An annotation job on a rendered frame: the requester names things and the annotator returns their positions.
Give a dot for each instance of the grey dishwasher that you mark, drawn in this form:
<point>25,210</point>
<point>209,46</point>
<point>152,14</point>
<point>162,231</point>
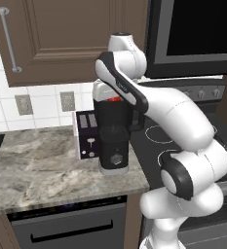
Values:
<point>69,220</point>

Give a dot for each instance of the black microwave oven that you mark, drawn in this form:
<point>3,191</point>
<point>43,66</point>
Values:
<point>196,32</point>

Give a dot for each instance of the dark toaster with white side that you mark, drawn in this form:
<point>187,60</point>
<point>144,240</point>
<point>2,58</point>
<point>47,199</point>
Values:
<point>86,139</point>

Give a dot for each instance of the brown cupboard door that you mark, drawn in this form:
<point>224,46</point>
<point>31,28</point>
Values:
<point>69,39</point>

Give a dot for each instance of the grey wall outlet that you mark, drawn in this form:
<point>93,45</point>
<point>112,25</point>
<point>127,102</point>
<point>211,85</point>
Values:
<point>24,104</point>
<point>67,101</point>

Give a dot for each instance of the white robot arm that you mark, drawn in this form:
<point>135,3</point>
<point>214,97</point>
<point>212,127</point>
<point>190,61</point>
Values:
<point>183,123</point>

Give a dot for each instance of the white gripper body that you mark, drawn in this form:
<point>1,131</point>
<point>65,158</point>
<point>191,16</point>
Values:
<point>102,94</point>

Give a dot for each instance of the grey stove knob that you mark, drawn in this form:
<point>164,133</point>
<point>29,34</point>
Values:
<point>186,94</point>
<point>216,92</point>
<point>201,94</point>

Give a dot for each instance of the black blender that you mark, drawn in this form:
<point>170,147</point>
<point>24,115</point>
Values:
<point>115,146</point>

